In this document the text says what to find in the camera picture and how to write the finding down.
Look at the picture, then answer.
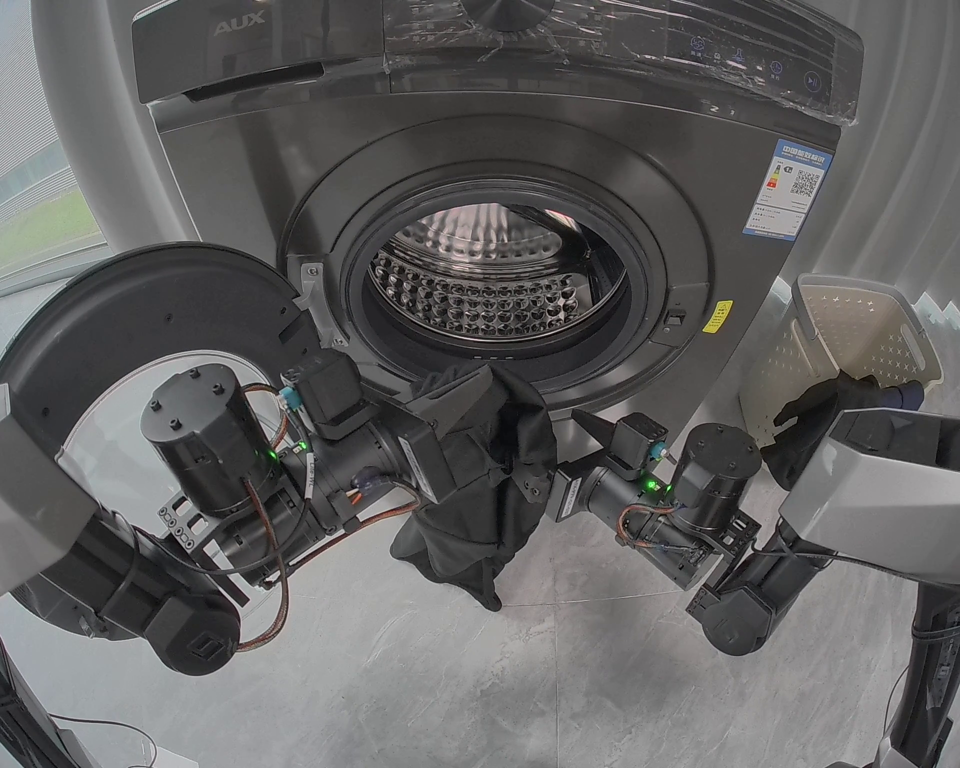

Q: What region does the heap of dark clothes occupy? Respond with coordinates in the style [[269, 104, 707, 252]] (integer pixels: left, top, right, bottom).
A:
[[761, 372, 928, 489]]

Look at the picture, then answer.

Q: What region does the black cable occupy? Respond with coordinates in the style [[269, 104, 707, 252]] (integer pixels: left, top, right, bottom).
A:
[[54, 714, 155, 755]]

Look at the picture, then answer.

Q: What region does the cream laundry basket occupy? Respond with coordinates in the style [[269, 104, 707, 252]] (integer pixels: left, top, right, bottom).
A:
[[738, 273, 945, 481]]

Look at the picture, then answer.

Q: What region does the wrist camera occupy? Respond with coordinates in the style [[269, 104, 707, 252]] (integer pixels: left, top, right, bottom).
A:
[[610, 411, 672, 471], [279, 352, 370, 441]]

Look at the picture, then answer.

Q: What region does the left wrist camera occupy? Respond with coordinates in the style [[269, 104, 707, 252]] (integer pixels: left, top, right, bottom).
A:
[[279, 352, 370, 441]]

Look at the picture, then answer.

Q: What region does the window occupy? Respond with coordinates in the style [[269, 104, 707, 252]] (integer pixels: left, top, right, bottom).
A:
[[0, 0, 108, 285]]

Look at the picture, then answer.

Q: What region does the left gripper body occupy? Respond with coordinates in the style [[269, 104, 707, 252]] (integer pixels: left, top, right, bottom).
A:
[[307, 417, 461, 531]]

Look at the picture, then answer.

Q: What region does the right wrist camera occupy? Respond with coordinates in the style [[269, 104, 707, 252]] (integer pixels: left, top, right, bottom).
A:
[[610, 411, 672, 471]]

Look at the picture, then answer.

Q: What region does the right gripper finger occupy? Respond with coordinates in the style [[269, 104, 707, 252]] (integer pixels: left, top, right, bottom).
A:
[[570, 409, 621, 461]]

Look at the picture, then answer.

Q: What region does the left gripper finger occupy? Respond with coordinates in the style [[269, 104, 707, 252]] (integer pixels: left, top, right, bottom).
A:
[[407, 367, 502, 438]]

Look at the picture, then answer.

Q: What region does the white curtain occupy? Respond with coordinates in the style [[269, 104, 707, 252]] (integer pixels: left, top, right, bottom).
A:
[[31, 0, 198, 260], [813, 0, 960, 342]]

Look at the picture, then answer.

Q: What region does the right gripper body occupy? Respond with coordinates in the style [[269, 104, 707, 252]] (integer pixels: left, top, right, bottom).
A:
[[549, 456, 655, 531]]

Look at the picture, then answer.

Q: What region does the black garment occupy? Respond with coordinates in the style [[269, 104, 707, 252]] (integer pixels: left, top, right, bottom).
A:
[[390, 363, 561, 613]]

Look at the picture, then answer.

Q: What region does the grey washing machine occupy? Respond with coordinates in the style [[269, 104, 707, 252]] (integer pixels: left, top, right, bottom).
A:
[[131, 0, 860, 481]]

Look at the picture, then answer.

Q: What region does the washing machine door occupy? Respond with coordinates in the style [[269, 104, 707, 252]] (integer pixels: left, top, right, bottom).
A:
[[0, 241, 354, 627]]

